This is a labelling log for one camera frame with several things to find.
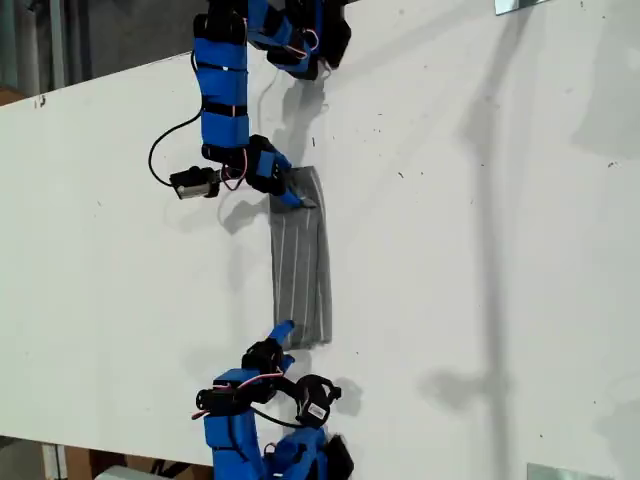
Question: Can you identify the grey white-striped square towel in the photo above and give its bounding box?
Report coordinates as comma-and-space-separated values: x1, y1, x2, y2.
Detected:
267, 164, 335, 351

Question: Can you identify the white box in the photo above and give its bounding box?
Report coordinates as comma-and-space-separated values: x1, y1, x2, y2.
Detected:
92, 464, 161, 480

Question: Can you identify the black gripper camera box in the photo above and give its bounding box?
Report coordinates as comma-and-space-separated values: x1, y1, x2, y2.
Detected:
169, 167, 221, 201
294, 373, 344, 426

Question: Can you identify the black camera cable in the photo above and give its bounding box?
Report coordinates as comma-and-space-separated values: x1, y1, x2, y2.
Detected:
249, 405, 306, 430
147, 49, 204, 189

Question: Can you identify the white table leg post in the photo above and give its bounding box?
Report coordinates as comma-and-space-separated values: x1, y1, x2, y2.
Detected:
41, 442, 69, 480

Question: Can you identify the grey metal post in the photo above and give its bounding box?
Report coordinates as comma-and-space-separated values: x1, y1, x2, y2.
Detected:
48, 0, 67, 92

